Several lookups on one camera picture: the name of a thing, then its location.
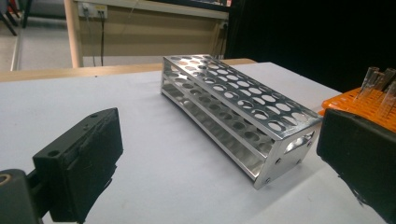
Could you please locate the silver metal test tube rack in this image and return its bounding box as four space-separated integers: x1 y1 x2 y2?
160 54 324 190

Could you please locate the white wall power outlet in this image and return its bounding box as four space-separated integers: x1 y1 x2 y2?
78 2 108 19

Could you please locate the pale floor rail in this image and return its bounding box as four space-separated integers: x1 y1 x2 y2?
9 29 24 72

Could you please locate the light wooden desk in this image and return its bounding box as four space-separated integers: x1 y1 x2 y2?
64 0 231 69

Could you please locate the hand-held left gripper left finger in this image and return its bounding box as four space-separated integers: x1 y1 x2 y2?
32 106 124 224

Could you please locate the black curtain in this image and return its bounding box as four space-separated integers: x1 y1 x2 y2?
223 0 396 93

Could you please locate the orange plastic test tube rack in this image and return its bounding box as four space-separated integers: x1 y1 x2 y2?
317 87 396 134

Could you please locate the clear glass test tube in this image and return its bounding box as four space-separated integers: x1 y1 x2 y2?
377 81 396 119
372 67 396 93
354 65 381 103

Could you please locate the black metal stand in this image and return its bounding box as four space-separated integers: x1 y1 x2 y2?
0 0 34 37

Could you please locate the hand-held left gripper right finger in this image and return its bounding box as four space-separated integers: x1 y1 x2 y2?
317 108 396 224

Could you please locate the black hanging cable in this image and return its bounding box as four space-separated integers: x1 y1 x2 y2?
98 11 106 67

